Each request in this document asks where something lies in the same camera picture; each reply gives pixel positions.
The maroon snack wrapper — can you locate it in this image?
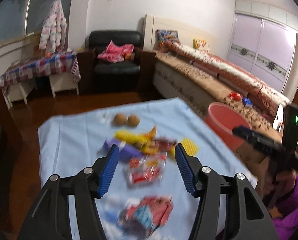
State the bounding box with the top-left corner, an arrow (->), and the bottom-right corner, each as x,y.
153,137 -> 177,152

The orange peel strip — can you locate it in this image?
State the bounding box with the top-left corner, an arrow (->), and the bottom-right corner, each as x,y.
144,126 -> 157,139

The pink plastic trash bin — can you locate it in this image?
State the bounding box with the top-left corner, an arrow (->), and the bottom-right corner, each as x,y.
204,102 -> 252,152

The right hand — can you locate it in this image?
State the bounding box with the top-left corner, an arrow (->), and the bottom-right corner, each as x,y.
262,170 -> 297,210

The yellow foam fruit net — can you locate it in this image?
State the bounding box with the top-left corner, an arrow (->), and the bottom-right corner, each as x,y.
176,137 -> 199,157

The purple bag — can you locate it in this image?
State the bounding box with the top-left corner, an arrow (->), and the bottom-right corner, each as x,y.
102,139 -> 143,163

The red white snack packet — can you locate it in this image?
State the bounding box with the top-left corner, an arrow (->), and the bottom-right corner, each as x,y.
124,152 -> 167,187

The yellow crumpled wrapper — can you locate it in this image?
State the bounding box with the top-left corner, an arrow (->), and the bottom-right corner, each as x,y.
115,130 -> 159,154

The left walnut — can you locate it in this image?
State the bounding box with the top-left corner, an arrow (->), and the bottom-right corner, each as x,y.
111,113 -> 127,126

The walnut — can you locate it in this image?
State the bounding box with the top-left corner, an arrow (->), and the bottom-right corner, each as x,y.
127,114 -> 140,127
111,113 -> 127,126

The light blue table cloth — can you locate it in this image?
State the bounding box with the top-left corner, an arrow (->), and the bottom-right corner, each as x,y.
38,98 -> 257,239

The right walnut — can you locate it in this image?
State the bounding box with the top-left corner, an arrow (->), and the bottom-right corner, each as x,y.
127,114 -> 140,127

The rolled floral quilt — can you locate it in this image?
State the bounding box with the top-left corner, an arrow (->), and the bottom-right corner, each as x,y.
159,41 -> 291,116

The blue tissue pack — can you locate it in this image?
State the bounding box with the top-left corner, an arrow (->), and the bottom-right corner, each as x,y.
242,98 -> 253,108

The red wrapper on bed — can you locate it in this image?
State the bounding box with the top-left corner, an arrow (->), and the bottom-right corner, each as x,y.
228,92 -> 243,102

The purple fuzzy right sleeve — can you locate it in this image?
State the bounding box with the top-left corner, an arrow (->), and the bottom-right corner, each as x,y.
272,175 -> 298,239

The black leather armchair far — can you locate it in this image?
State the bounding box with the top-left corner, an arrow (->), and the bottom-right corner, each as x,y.
77,30 -> 156,94

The bed with brown blanket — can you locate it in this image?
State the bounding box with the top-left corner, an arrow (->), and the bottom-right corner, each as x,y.
143,15 -> 277,132

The checkered cloth side table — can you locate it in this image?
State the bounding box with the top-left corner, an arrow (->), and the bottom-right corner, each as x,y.
0,52 -> 80,107

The lilac wardrobe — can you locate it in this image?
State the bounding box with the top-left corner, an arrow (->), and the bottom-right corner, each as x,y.
227,0 -> 298,100

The pink garment on armchair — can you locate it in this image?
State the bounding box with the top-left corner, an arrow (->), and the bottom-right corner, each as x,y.
97,41 -> 134,63

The yellow floral pillow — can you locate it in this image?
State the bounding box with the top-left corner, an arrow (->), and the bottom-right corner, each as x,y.
193,38 -> 210,53

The colourful pillow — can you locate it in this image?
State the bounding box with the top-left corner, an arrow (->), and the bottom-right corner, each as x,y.
156,29 -> 180,49

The hanging pastel puffer jacket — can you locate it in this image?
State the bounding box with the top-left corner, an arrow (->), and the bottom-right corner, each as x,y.
39,0 -> 67,54

